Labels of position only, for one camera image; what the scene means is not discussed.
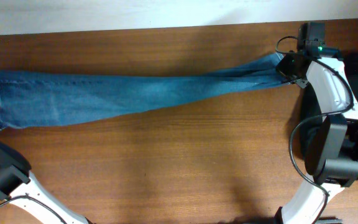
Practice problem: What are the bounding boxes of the blue denim jeans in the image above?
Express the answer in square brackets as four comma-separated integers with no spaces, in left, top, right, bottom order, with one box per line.
[0,53,287,131]

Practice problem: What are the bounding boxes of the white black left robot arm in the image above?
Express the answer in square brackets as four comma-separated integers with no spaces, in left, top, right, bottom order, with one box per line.
[0,142,91,224]

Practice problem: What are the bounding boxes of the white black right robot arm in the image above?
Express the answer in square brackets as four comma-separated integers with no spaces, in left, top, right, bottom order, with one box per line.
[273,22,358,223]

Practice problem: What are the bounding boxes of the black cloth garment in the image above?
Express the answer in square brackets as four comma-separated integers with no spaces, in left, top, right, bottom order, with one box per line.
[299,52,358,156]

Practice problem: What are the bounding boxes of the grey metal bracket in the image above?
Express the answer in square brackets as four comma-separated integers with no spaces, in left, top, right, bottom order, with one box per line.
[315,218,343,224]

